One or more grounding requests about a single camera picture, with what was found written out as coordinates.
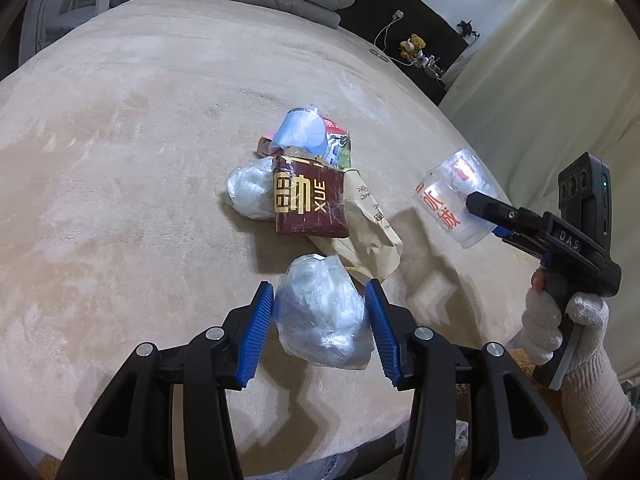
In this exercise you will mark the cream curtain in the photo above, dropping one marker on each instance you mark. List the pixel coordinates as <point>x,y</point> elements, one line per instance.
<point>550,85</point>

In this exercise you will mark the beige plush blanket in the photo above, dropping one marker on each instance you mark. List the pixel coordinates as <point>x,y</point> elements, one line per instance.
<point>125,160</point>

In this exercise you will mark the dark red box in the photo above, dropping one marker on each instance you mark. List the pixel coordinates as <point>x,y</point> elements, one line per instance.
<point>310,200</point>

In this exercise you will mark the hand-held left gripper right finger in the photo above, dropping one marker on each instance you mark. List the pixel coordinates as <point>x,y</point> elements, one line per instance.
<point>382,335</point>

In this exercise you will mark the eyeglasses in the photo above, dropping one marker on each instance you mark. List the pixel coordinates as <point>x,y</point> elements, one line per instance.
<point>378,54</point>

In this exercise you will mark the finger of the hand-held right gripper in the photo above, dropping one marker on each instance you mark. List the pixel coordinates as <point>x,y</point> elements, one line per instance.
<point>505,212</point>
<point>522,244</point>

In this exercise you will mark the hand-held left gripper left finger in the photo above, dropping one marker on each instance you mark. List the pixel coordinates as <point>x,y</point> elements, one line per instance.
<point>255,335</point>

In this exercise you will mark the clear plastic cup red print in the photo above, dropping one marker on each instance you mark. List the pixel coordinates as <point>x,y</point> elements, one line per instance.
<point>452,195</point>

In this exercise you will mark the white chair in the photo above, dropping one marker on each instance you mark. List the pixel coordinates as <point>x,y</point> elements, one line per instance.
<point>65,5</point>

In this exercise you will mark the black headboard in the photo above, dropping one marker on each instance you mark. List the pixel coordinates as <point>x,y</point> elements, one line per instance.
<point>370,5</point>

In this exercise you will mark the small crumpled white plastic bag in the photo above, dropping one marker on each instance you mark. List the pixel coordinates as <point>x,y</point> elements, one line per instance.
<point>250,190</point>

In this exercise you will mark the person's right hand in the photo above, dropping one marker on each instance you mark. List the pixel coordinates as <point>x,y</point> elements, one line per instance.
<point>540,325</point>

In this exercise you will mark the yellow teddy bear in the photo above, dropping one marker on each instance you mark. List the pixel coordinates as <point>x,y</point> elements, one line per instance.
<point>412,46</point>

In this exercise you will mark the pink packet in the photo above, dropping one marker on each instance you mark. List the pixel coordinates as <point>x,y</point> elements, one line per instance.
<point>266,136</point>

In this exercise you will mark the black figurine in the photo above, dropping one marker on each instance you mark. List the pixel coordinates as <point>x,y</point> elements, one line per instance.
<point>468,29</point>

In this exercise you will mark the person's right forearm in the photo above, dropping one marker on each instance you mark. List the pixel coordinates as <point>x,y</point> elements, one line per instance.
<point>600,410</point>

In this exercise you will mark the large white plastic bag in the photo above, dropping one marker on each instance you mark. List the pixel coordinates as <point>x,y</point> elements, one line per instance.
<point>320,310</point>

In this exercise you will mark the small trinkets on nightstand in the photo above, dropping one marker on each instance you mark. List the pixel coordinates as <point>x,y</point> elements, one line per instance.
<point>432,66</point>

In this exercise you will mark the colourful tissue packet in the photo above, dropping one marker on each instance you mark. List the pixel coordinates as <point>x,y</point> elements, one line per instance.
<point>300,130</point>

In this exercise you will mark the brown paper bag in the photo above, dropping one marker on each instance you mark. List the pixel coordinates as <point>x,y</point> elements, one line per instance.
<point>370,240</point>

